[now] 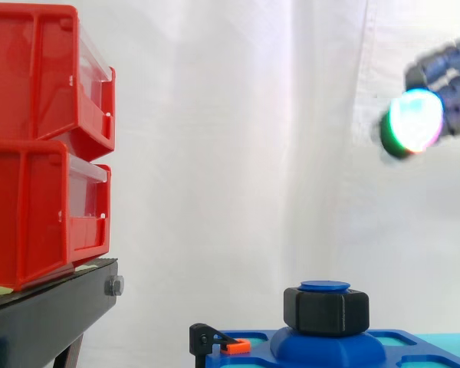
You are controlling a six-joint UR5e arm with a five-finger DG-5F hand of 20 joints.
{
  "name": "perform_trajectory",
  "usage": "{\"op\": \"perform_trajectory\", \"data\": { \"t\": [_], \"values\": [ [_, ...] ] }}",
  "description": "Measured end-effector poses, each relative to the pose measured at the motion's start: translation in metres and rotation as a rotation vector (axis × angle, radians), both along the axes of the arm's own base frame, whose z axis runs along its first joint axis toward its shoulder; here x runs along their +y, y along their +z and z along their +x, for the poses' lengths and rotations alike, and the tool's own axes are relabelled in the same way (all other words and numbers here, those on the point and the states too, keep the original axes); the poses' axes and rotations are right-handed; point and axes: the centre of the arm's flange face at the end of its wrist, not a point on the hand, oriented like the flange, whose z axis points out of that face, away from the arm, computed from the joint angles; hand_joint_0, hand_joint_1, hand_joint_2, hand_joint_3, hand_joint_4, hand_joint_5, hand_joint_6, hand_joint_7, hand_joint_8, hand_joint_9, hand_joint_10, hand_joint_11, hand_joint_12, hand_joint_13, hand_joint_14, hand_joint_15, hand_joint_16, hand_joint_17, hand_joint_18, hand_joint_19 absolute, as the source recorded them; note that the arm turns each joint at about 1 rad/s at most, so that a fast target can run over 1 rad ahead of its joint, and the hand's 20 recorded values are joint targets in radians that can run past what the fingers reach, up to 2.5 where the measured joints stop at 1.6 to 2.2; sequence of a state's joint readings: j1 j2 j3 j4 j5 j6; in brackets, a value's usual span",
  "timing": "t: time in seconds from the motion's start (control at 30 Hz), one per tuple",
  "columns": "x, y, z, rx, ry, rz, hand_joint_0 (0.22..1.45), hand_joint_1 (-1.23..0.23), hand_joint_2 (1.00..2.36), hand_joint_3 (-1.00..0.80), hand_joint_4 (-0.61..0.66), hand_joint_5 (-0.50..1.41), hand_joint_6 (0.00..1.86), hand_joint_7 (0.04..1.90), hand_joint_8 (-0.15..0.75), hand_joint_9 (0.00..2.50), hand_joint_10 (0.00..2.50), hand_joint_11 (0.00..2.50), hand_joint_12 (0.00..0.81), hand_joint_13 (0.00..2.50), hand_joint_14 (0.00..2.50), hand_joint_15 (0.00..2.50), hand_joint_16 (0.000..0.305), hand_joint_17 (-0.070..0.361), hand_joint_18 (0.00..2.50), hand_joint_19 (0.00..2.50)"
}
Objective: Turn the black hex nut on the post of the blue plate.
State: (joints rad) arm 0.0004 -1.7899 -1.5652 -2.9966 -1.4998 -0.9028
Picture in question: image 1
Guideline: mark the black stand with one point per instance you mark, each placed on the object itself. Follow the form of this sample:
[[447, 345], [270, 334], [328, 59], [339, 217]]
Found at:
[[42, 322]]

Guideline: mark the turquoise plate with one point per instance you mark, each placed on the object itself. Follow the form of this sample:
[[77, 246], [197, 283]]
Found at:
[[450, 345]]

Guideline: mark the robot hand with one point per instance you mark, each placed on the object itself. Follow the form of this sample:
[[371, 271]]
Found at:
[[437, 96]]

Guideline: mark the black-and-orange clip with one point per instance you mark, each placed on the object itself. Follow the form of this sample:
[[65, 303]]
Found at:
[[214, 341]]

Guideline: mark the blue plate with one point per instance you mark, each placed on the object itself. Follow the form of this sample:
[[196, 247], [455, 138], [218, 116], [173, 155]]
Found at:
[[329, 350]]

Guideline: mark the blue bolt post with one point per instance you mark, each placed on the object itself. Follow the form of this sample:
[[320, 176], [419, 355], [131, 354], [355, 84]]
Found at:
[[324, 285]]

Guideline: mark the black hex nut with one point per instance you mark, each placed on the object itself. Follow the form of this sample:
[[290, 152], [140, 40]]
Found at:
[[326, 312]]

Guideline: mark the red storage bin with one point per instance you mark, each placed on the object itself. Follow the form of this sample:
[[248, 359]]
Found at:
[[23, 73], [23, 214]]

